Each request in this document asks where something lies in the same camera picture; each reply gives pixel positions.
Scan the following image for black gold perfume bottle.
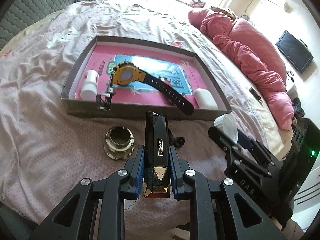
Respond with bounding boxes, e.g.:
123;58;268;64
144;112;170;198

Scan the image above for black hair claw clip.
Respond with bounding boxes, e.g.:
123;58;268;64
168;129;185;148

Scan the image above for white earbuds case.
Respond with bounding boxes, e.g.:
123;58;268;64
194;88;218;110

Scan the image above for gold metal ring fitting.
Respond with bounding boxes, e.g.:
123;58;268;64
104;126;135;161

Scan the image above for small white pill bottle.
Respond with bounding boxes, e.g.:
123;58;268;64
80;70;99;101

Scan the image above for yellow black wrist watch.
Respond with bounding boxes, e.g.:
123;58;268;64
96;61;194;115

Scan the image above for white round jar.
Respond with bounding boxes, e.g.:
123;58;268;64
213;114;238;144

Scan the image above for person's left hand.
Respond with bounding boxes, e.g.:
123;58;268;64
271;217;304;240

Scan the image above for floral pink bed sheet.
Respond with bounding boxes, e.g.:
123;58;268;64
1;0;293;224

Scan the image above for pink quilt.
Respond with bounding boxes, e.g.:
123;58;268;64
188;9;294;131

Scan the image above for pink and blue book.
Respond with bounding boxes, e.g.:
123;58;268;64
73;44;205;108

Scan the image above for brown cardboard box tray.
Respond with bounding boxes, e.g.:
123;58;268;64
61;36;232;121

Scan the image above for black television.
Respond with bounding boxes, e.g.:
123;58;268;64
276;30;313;74

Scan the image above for grey quilted headboard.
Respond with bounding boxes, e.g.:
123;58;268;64
1;0;75;48

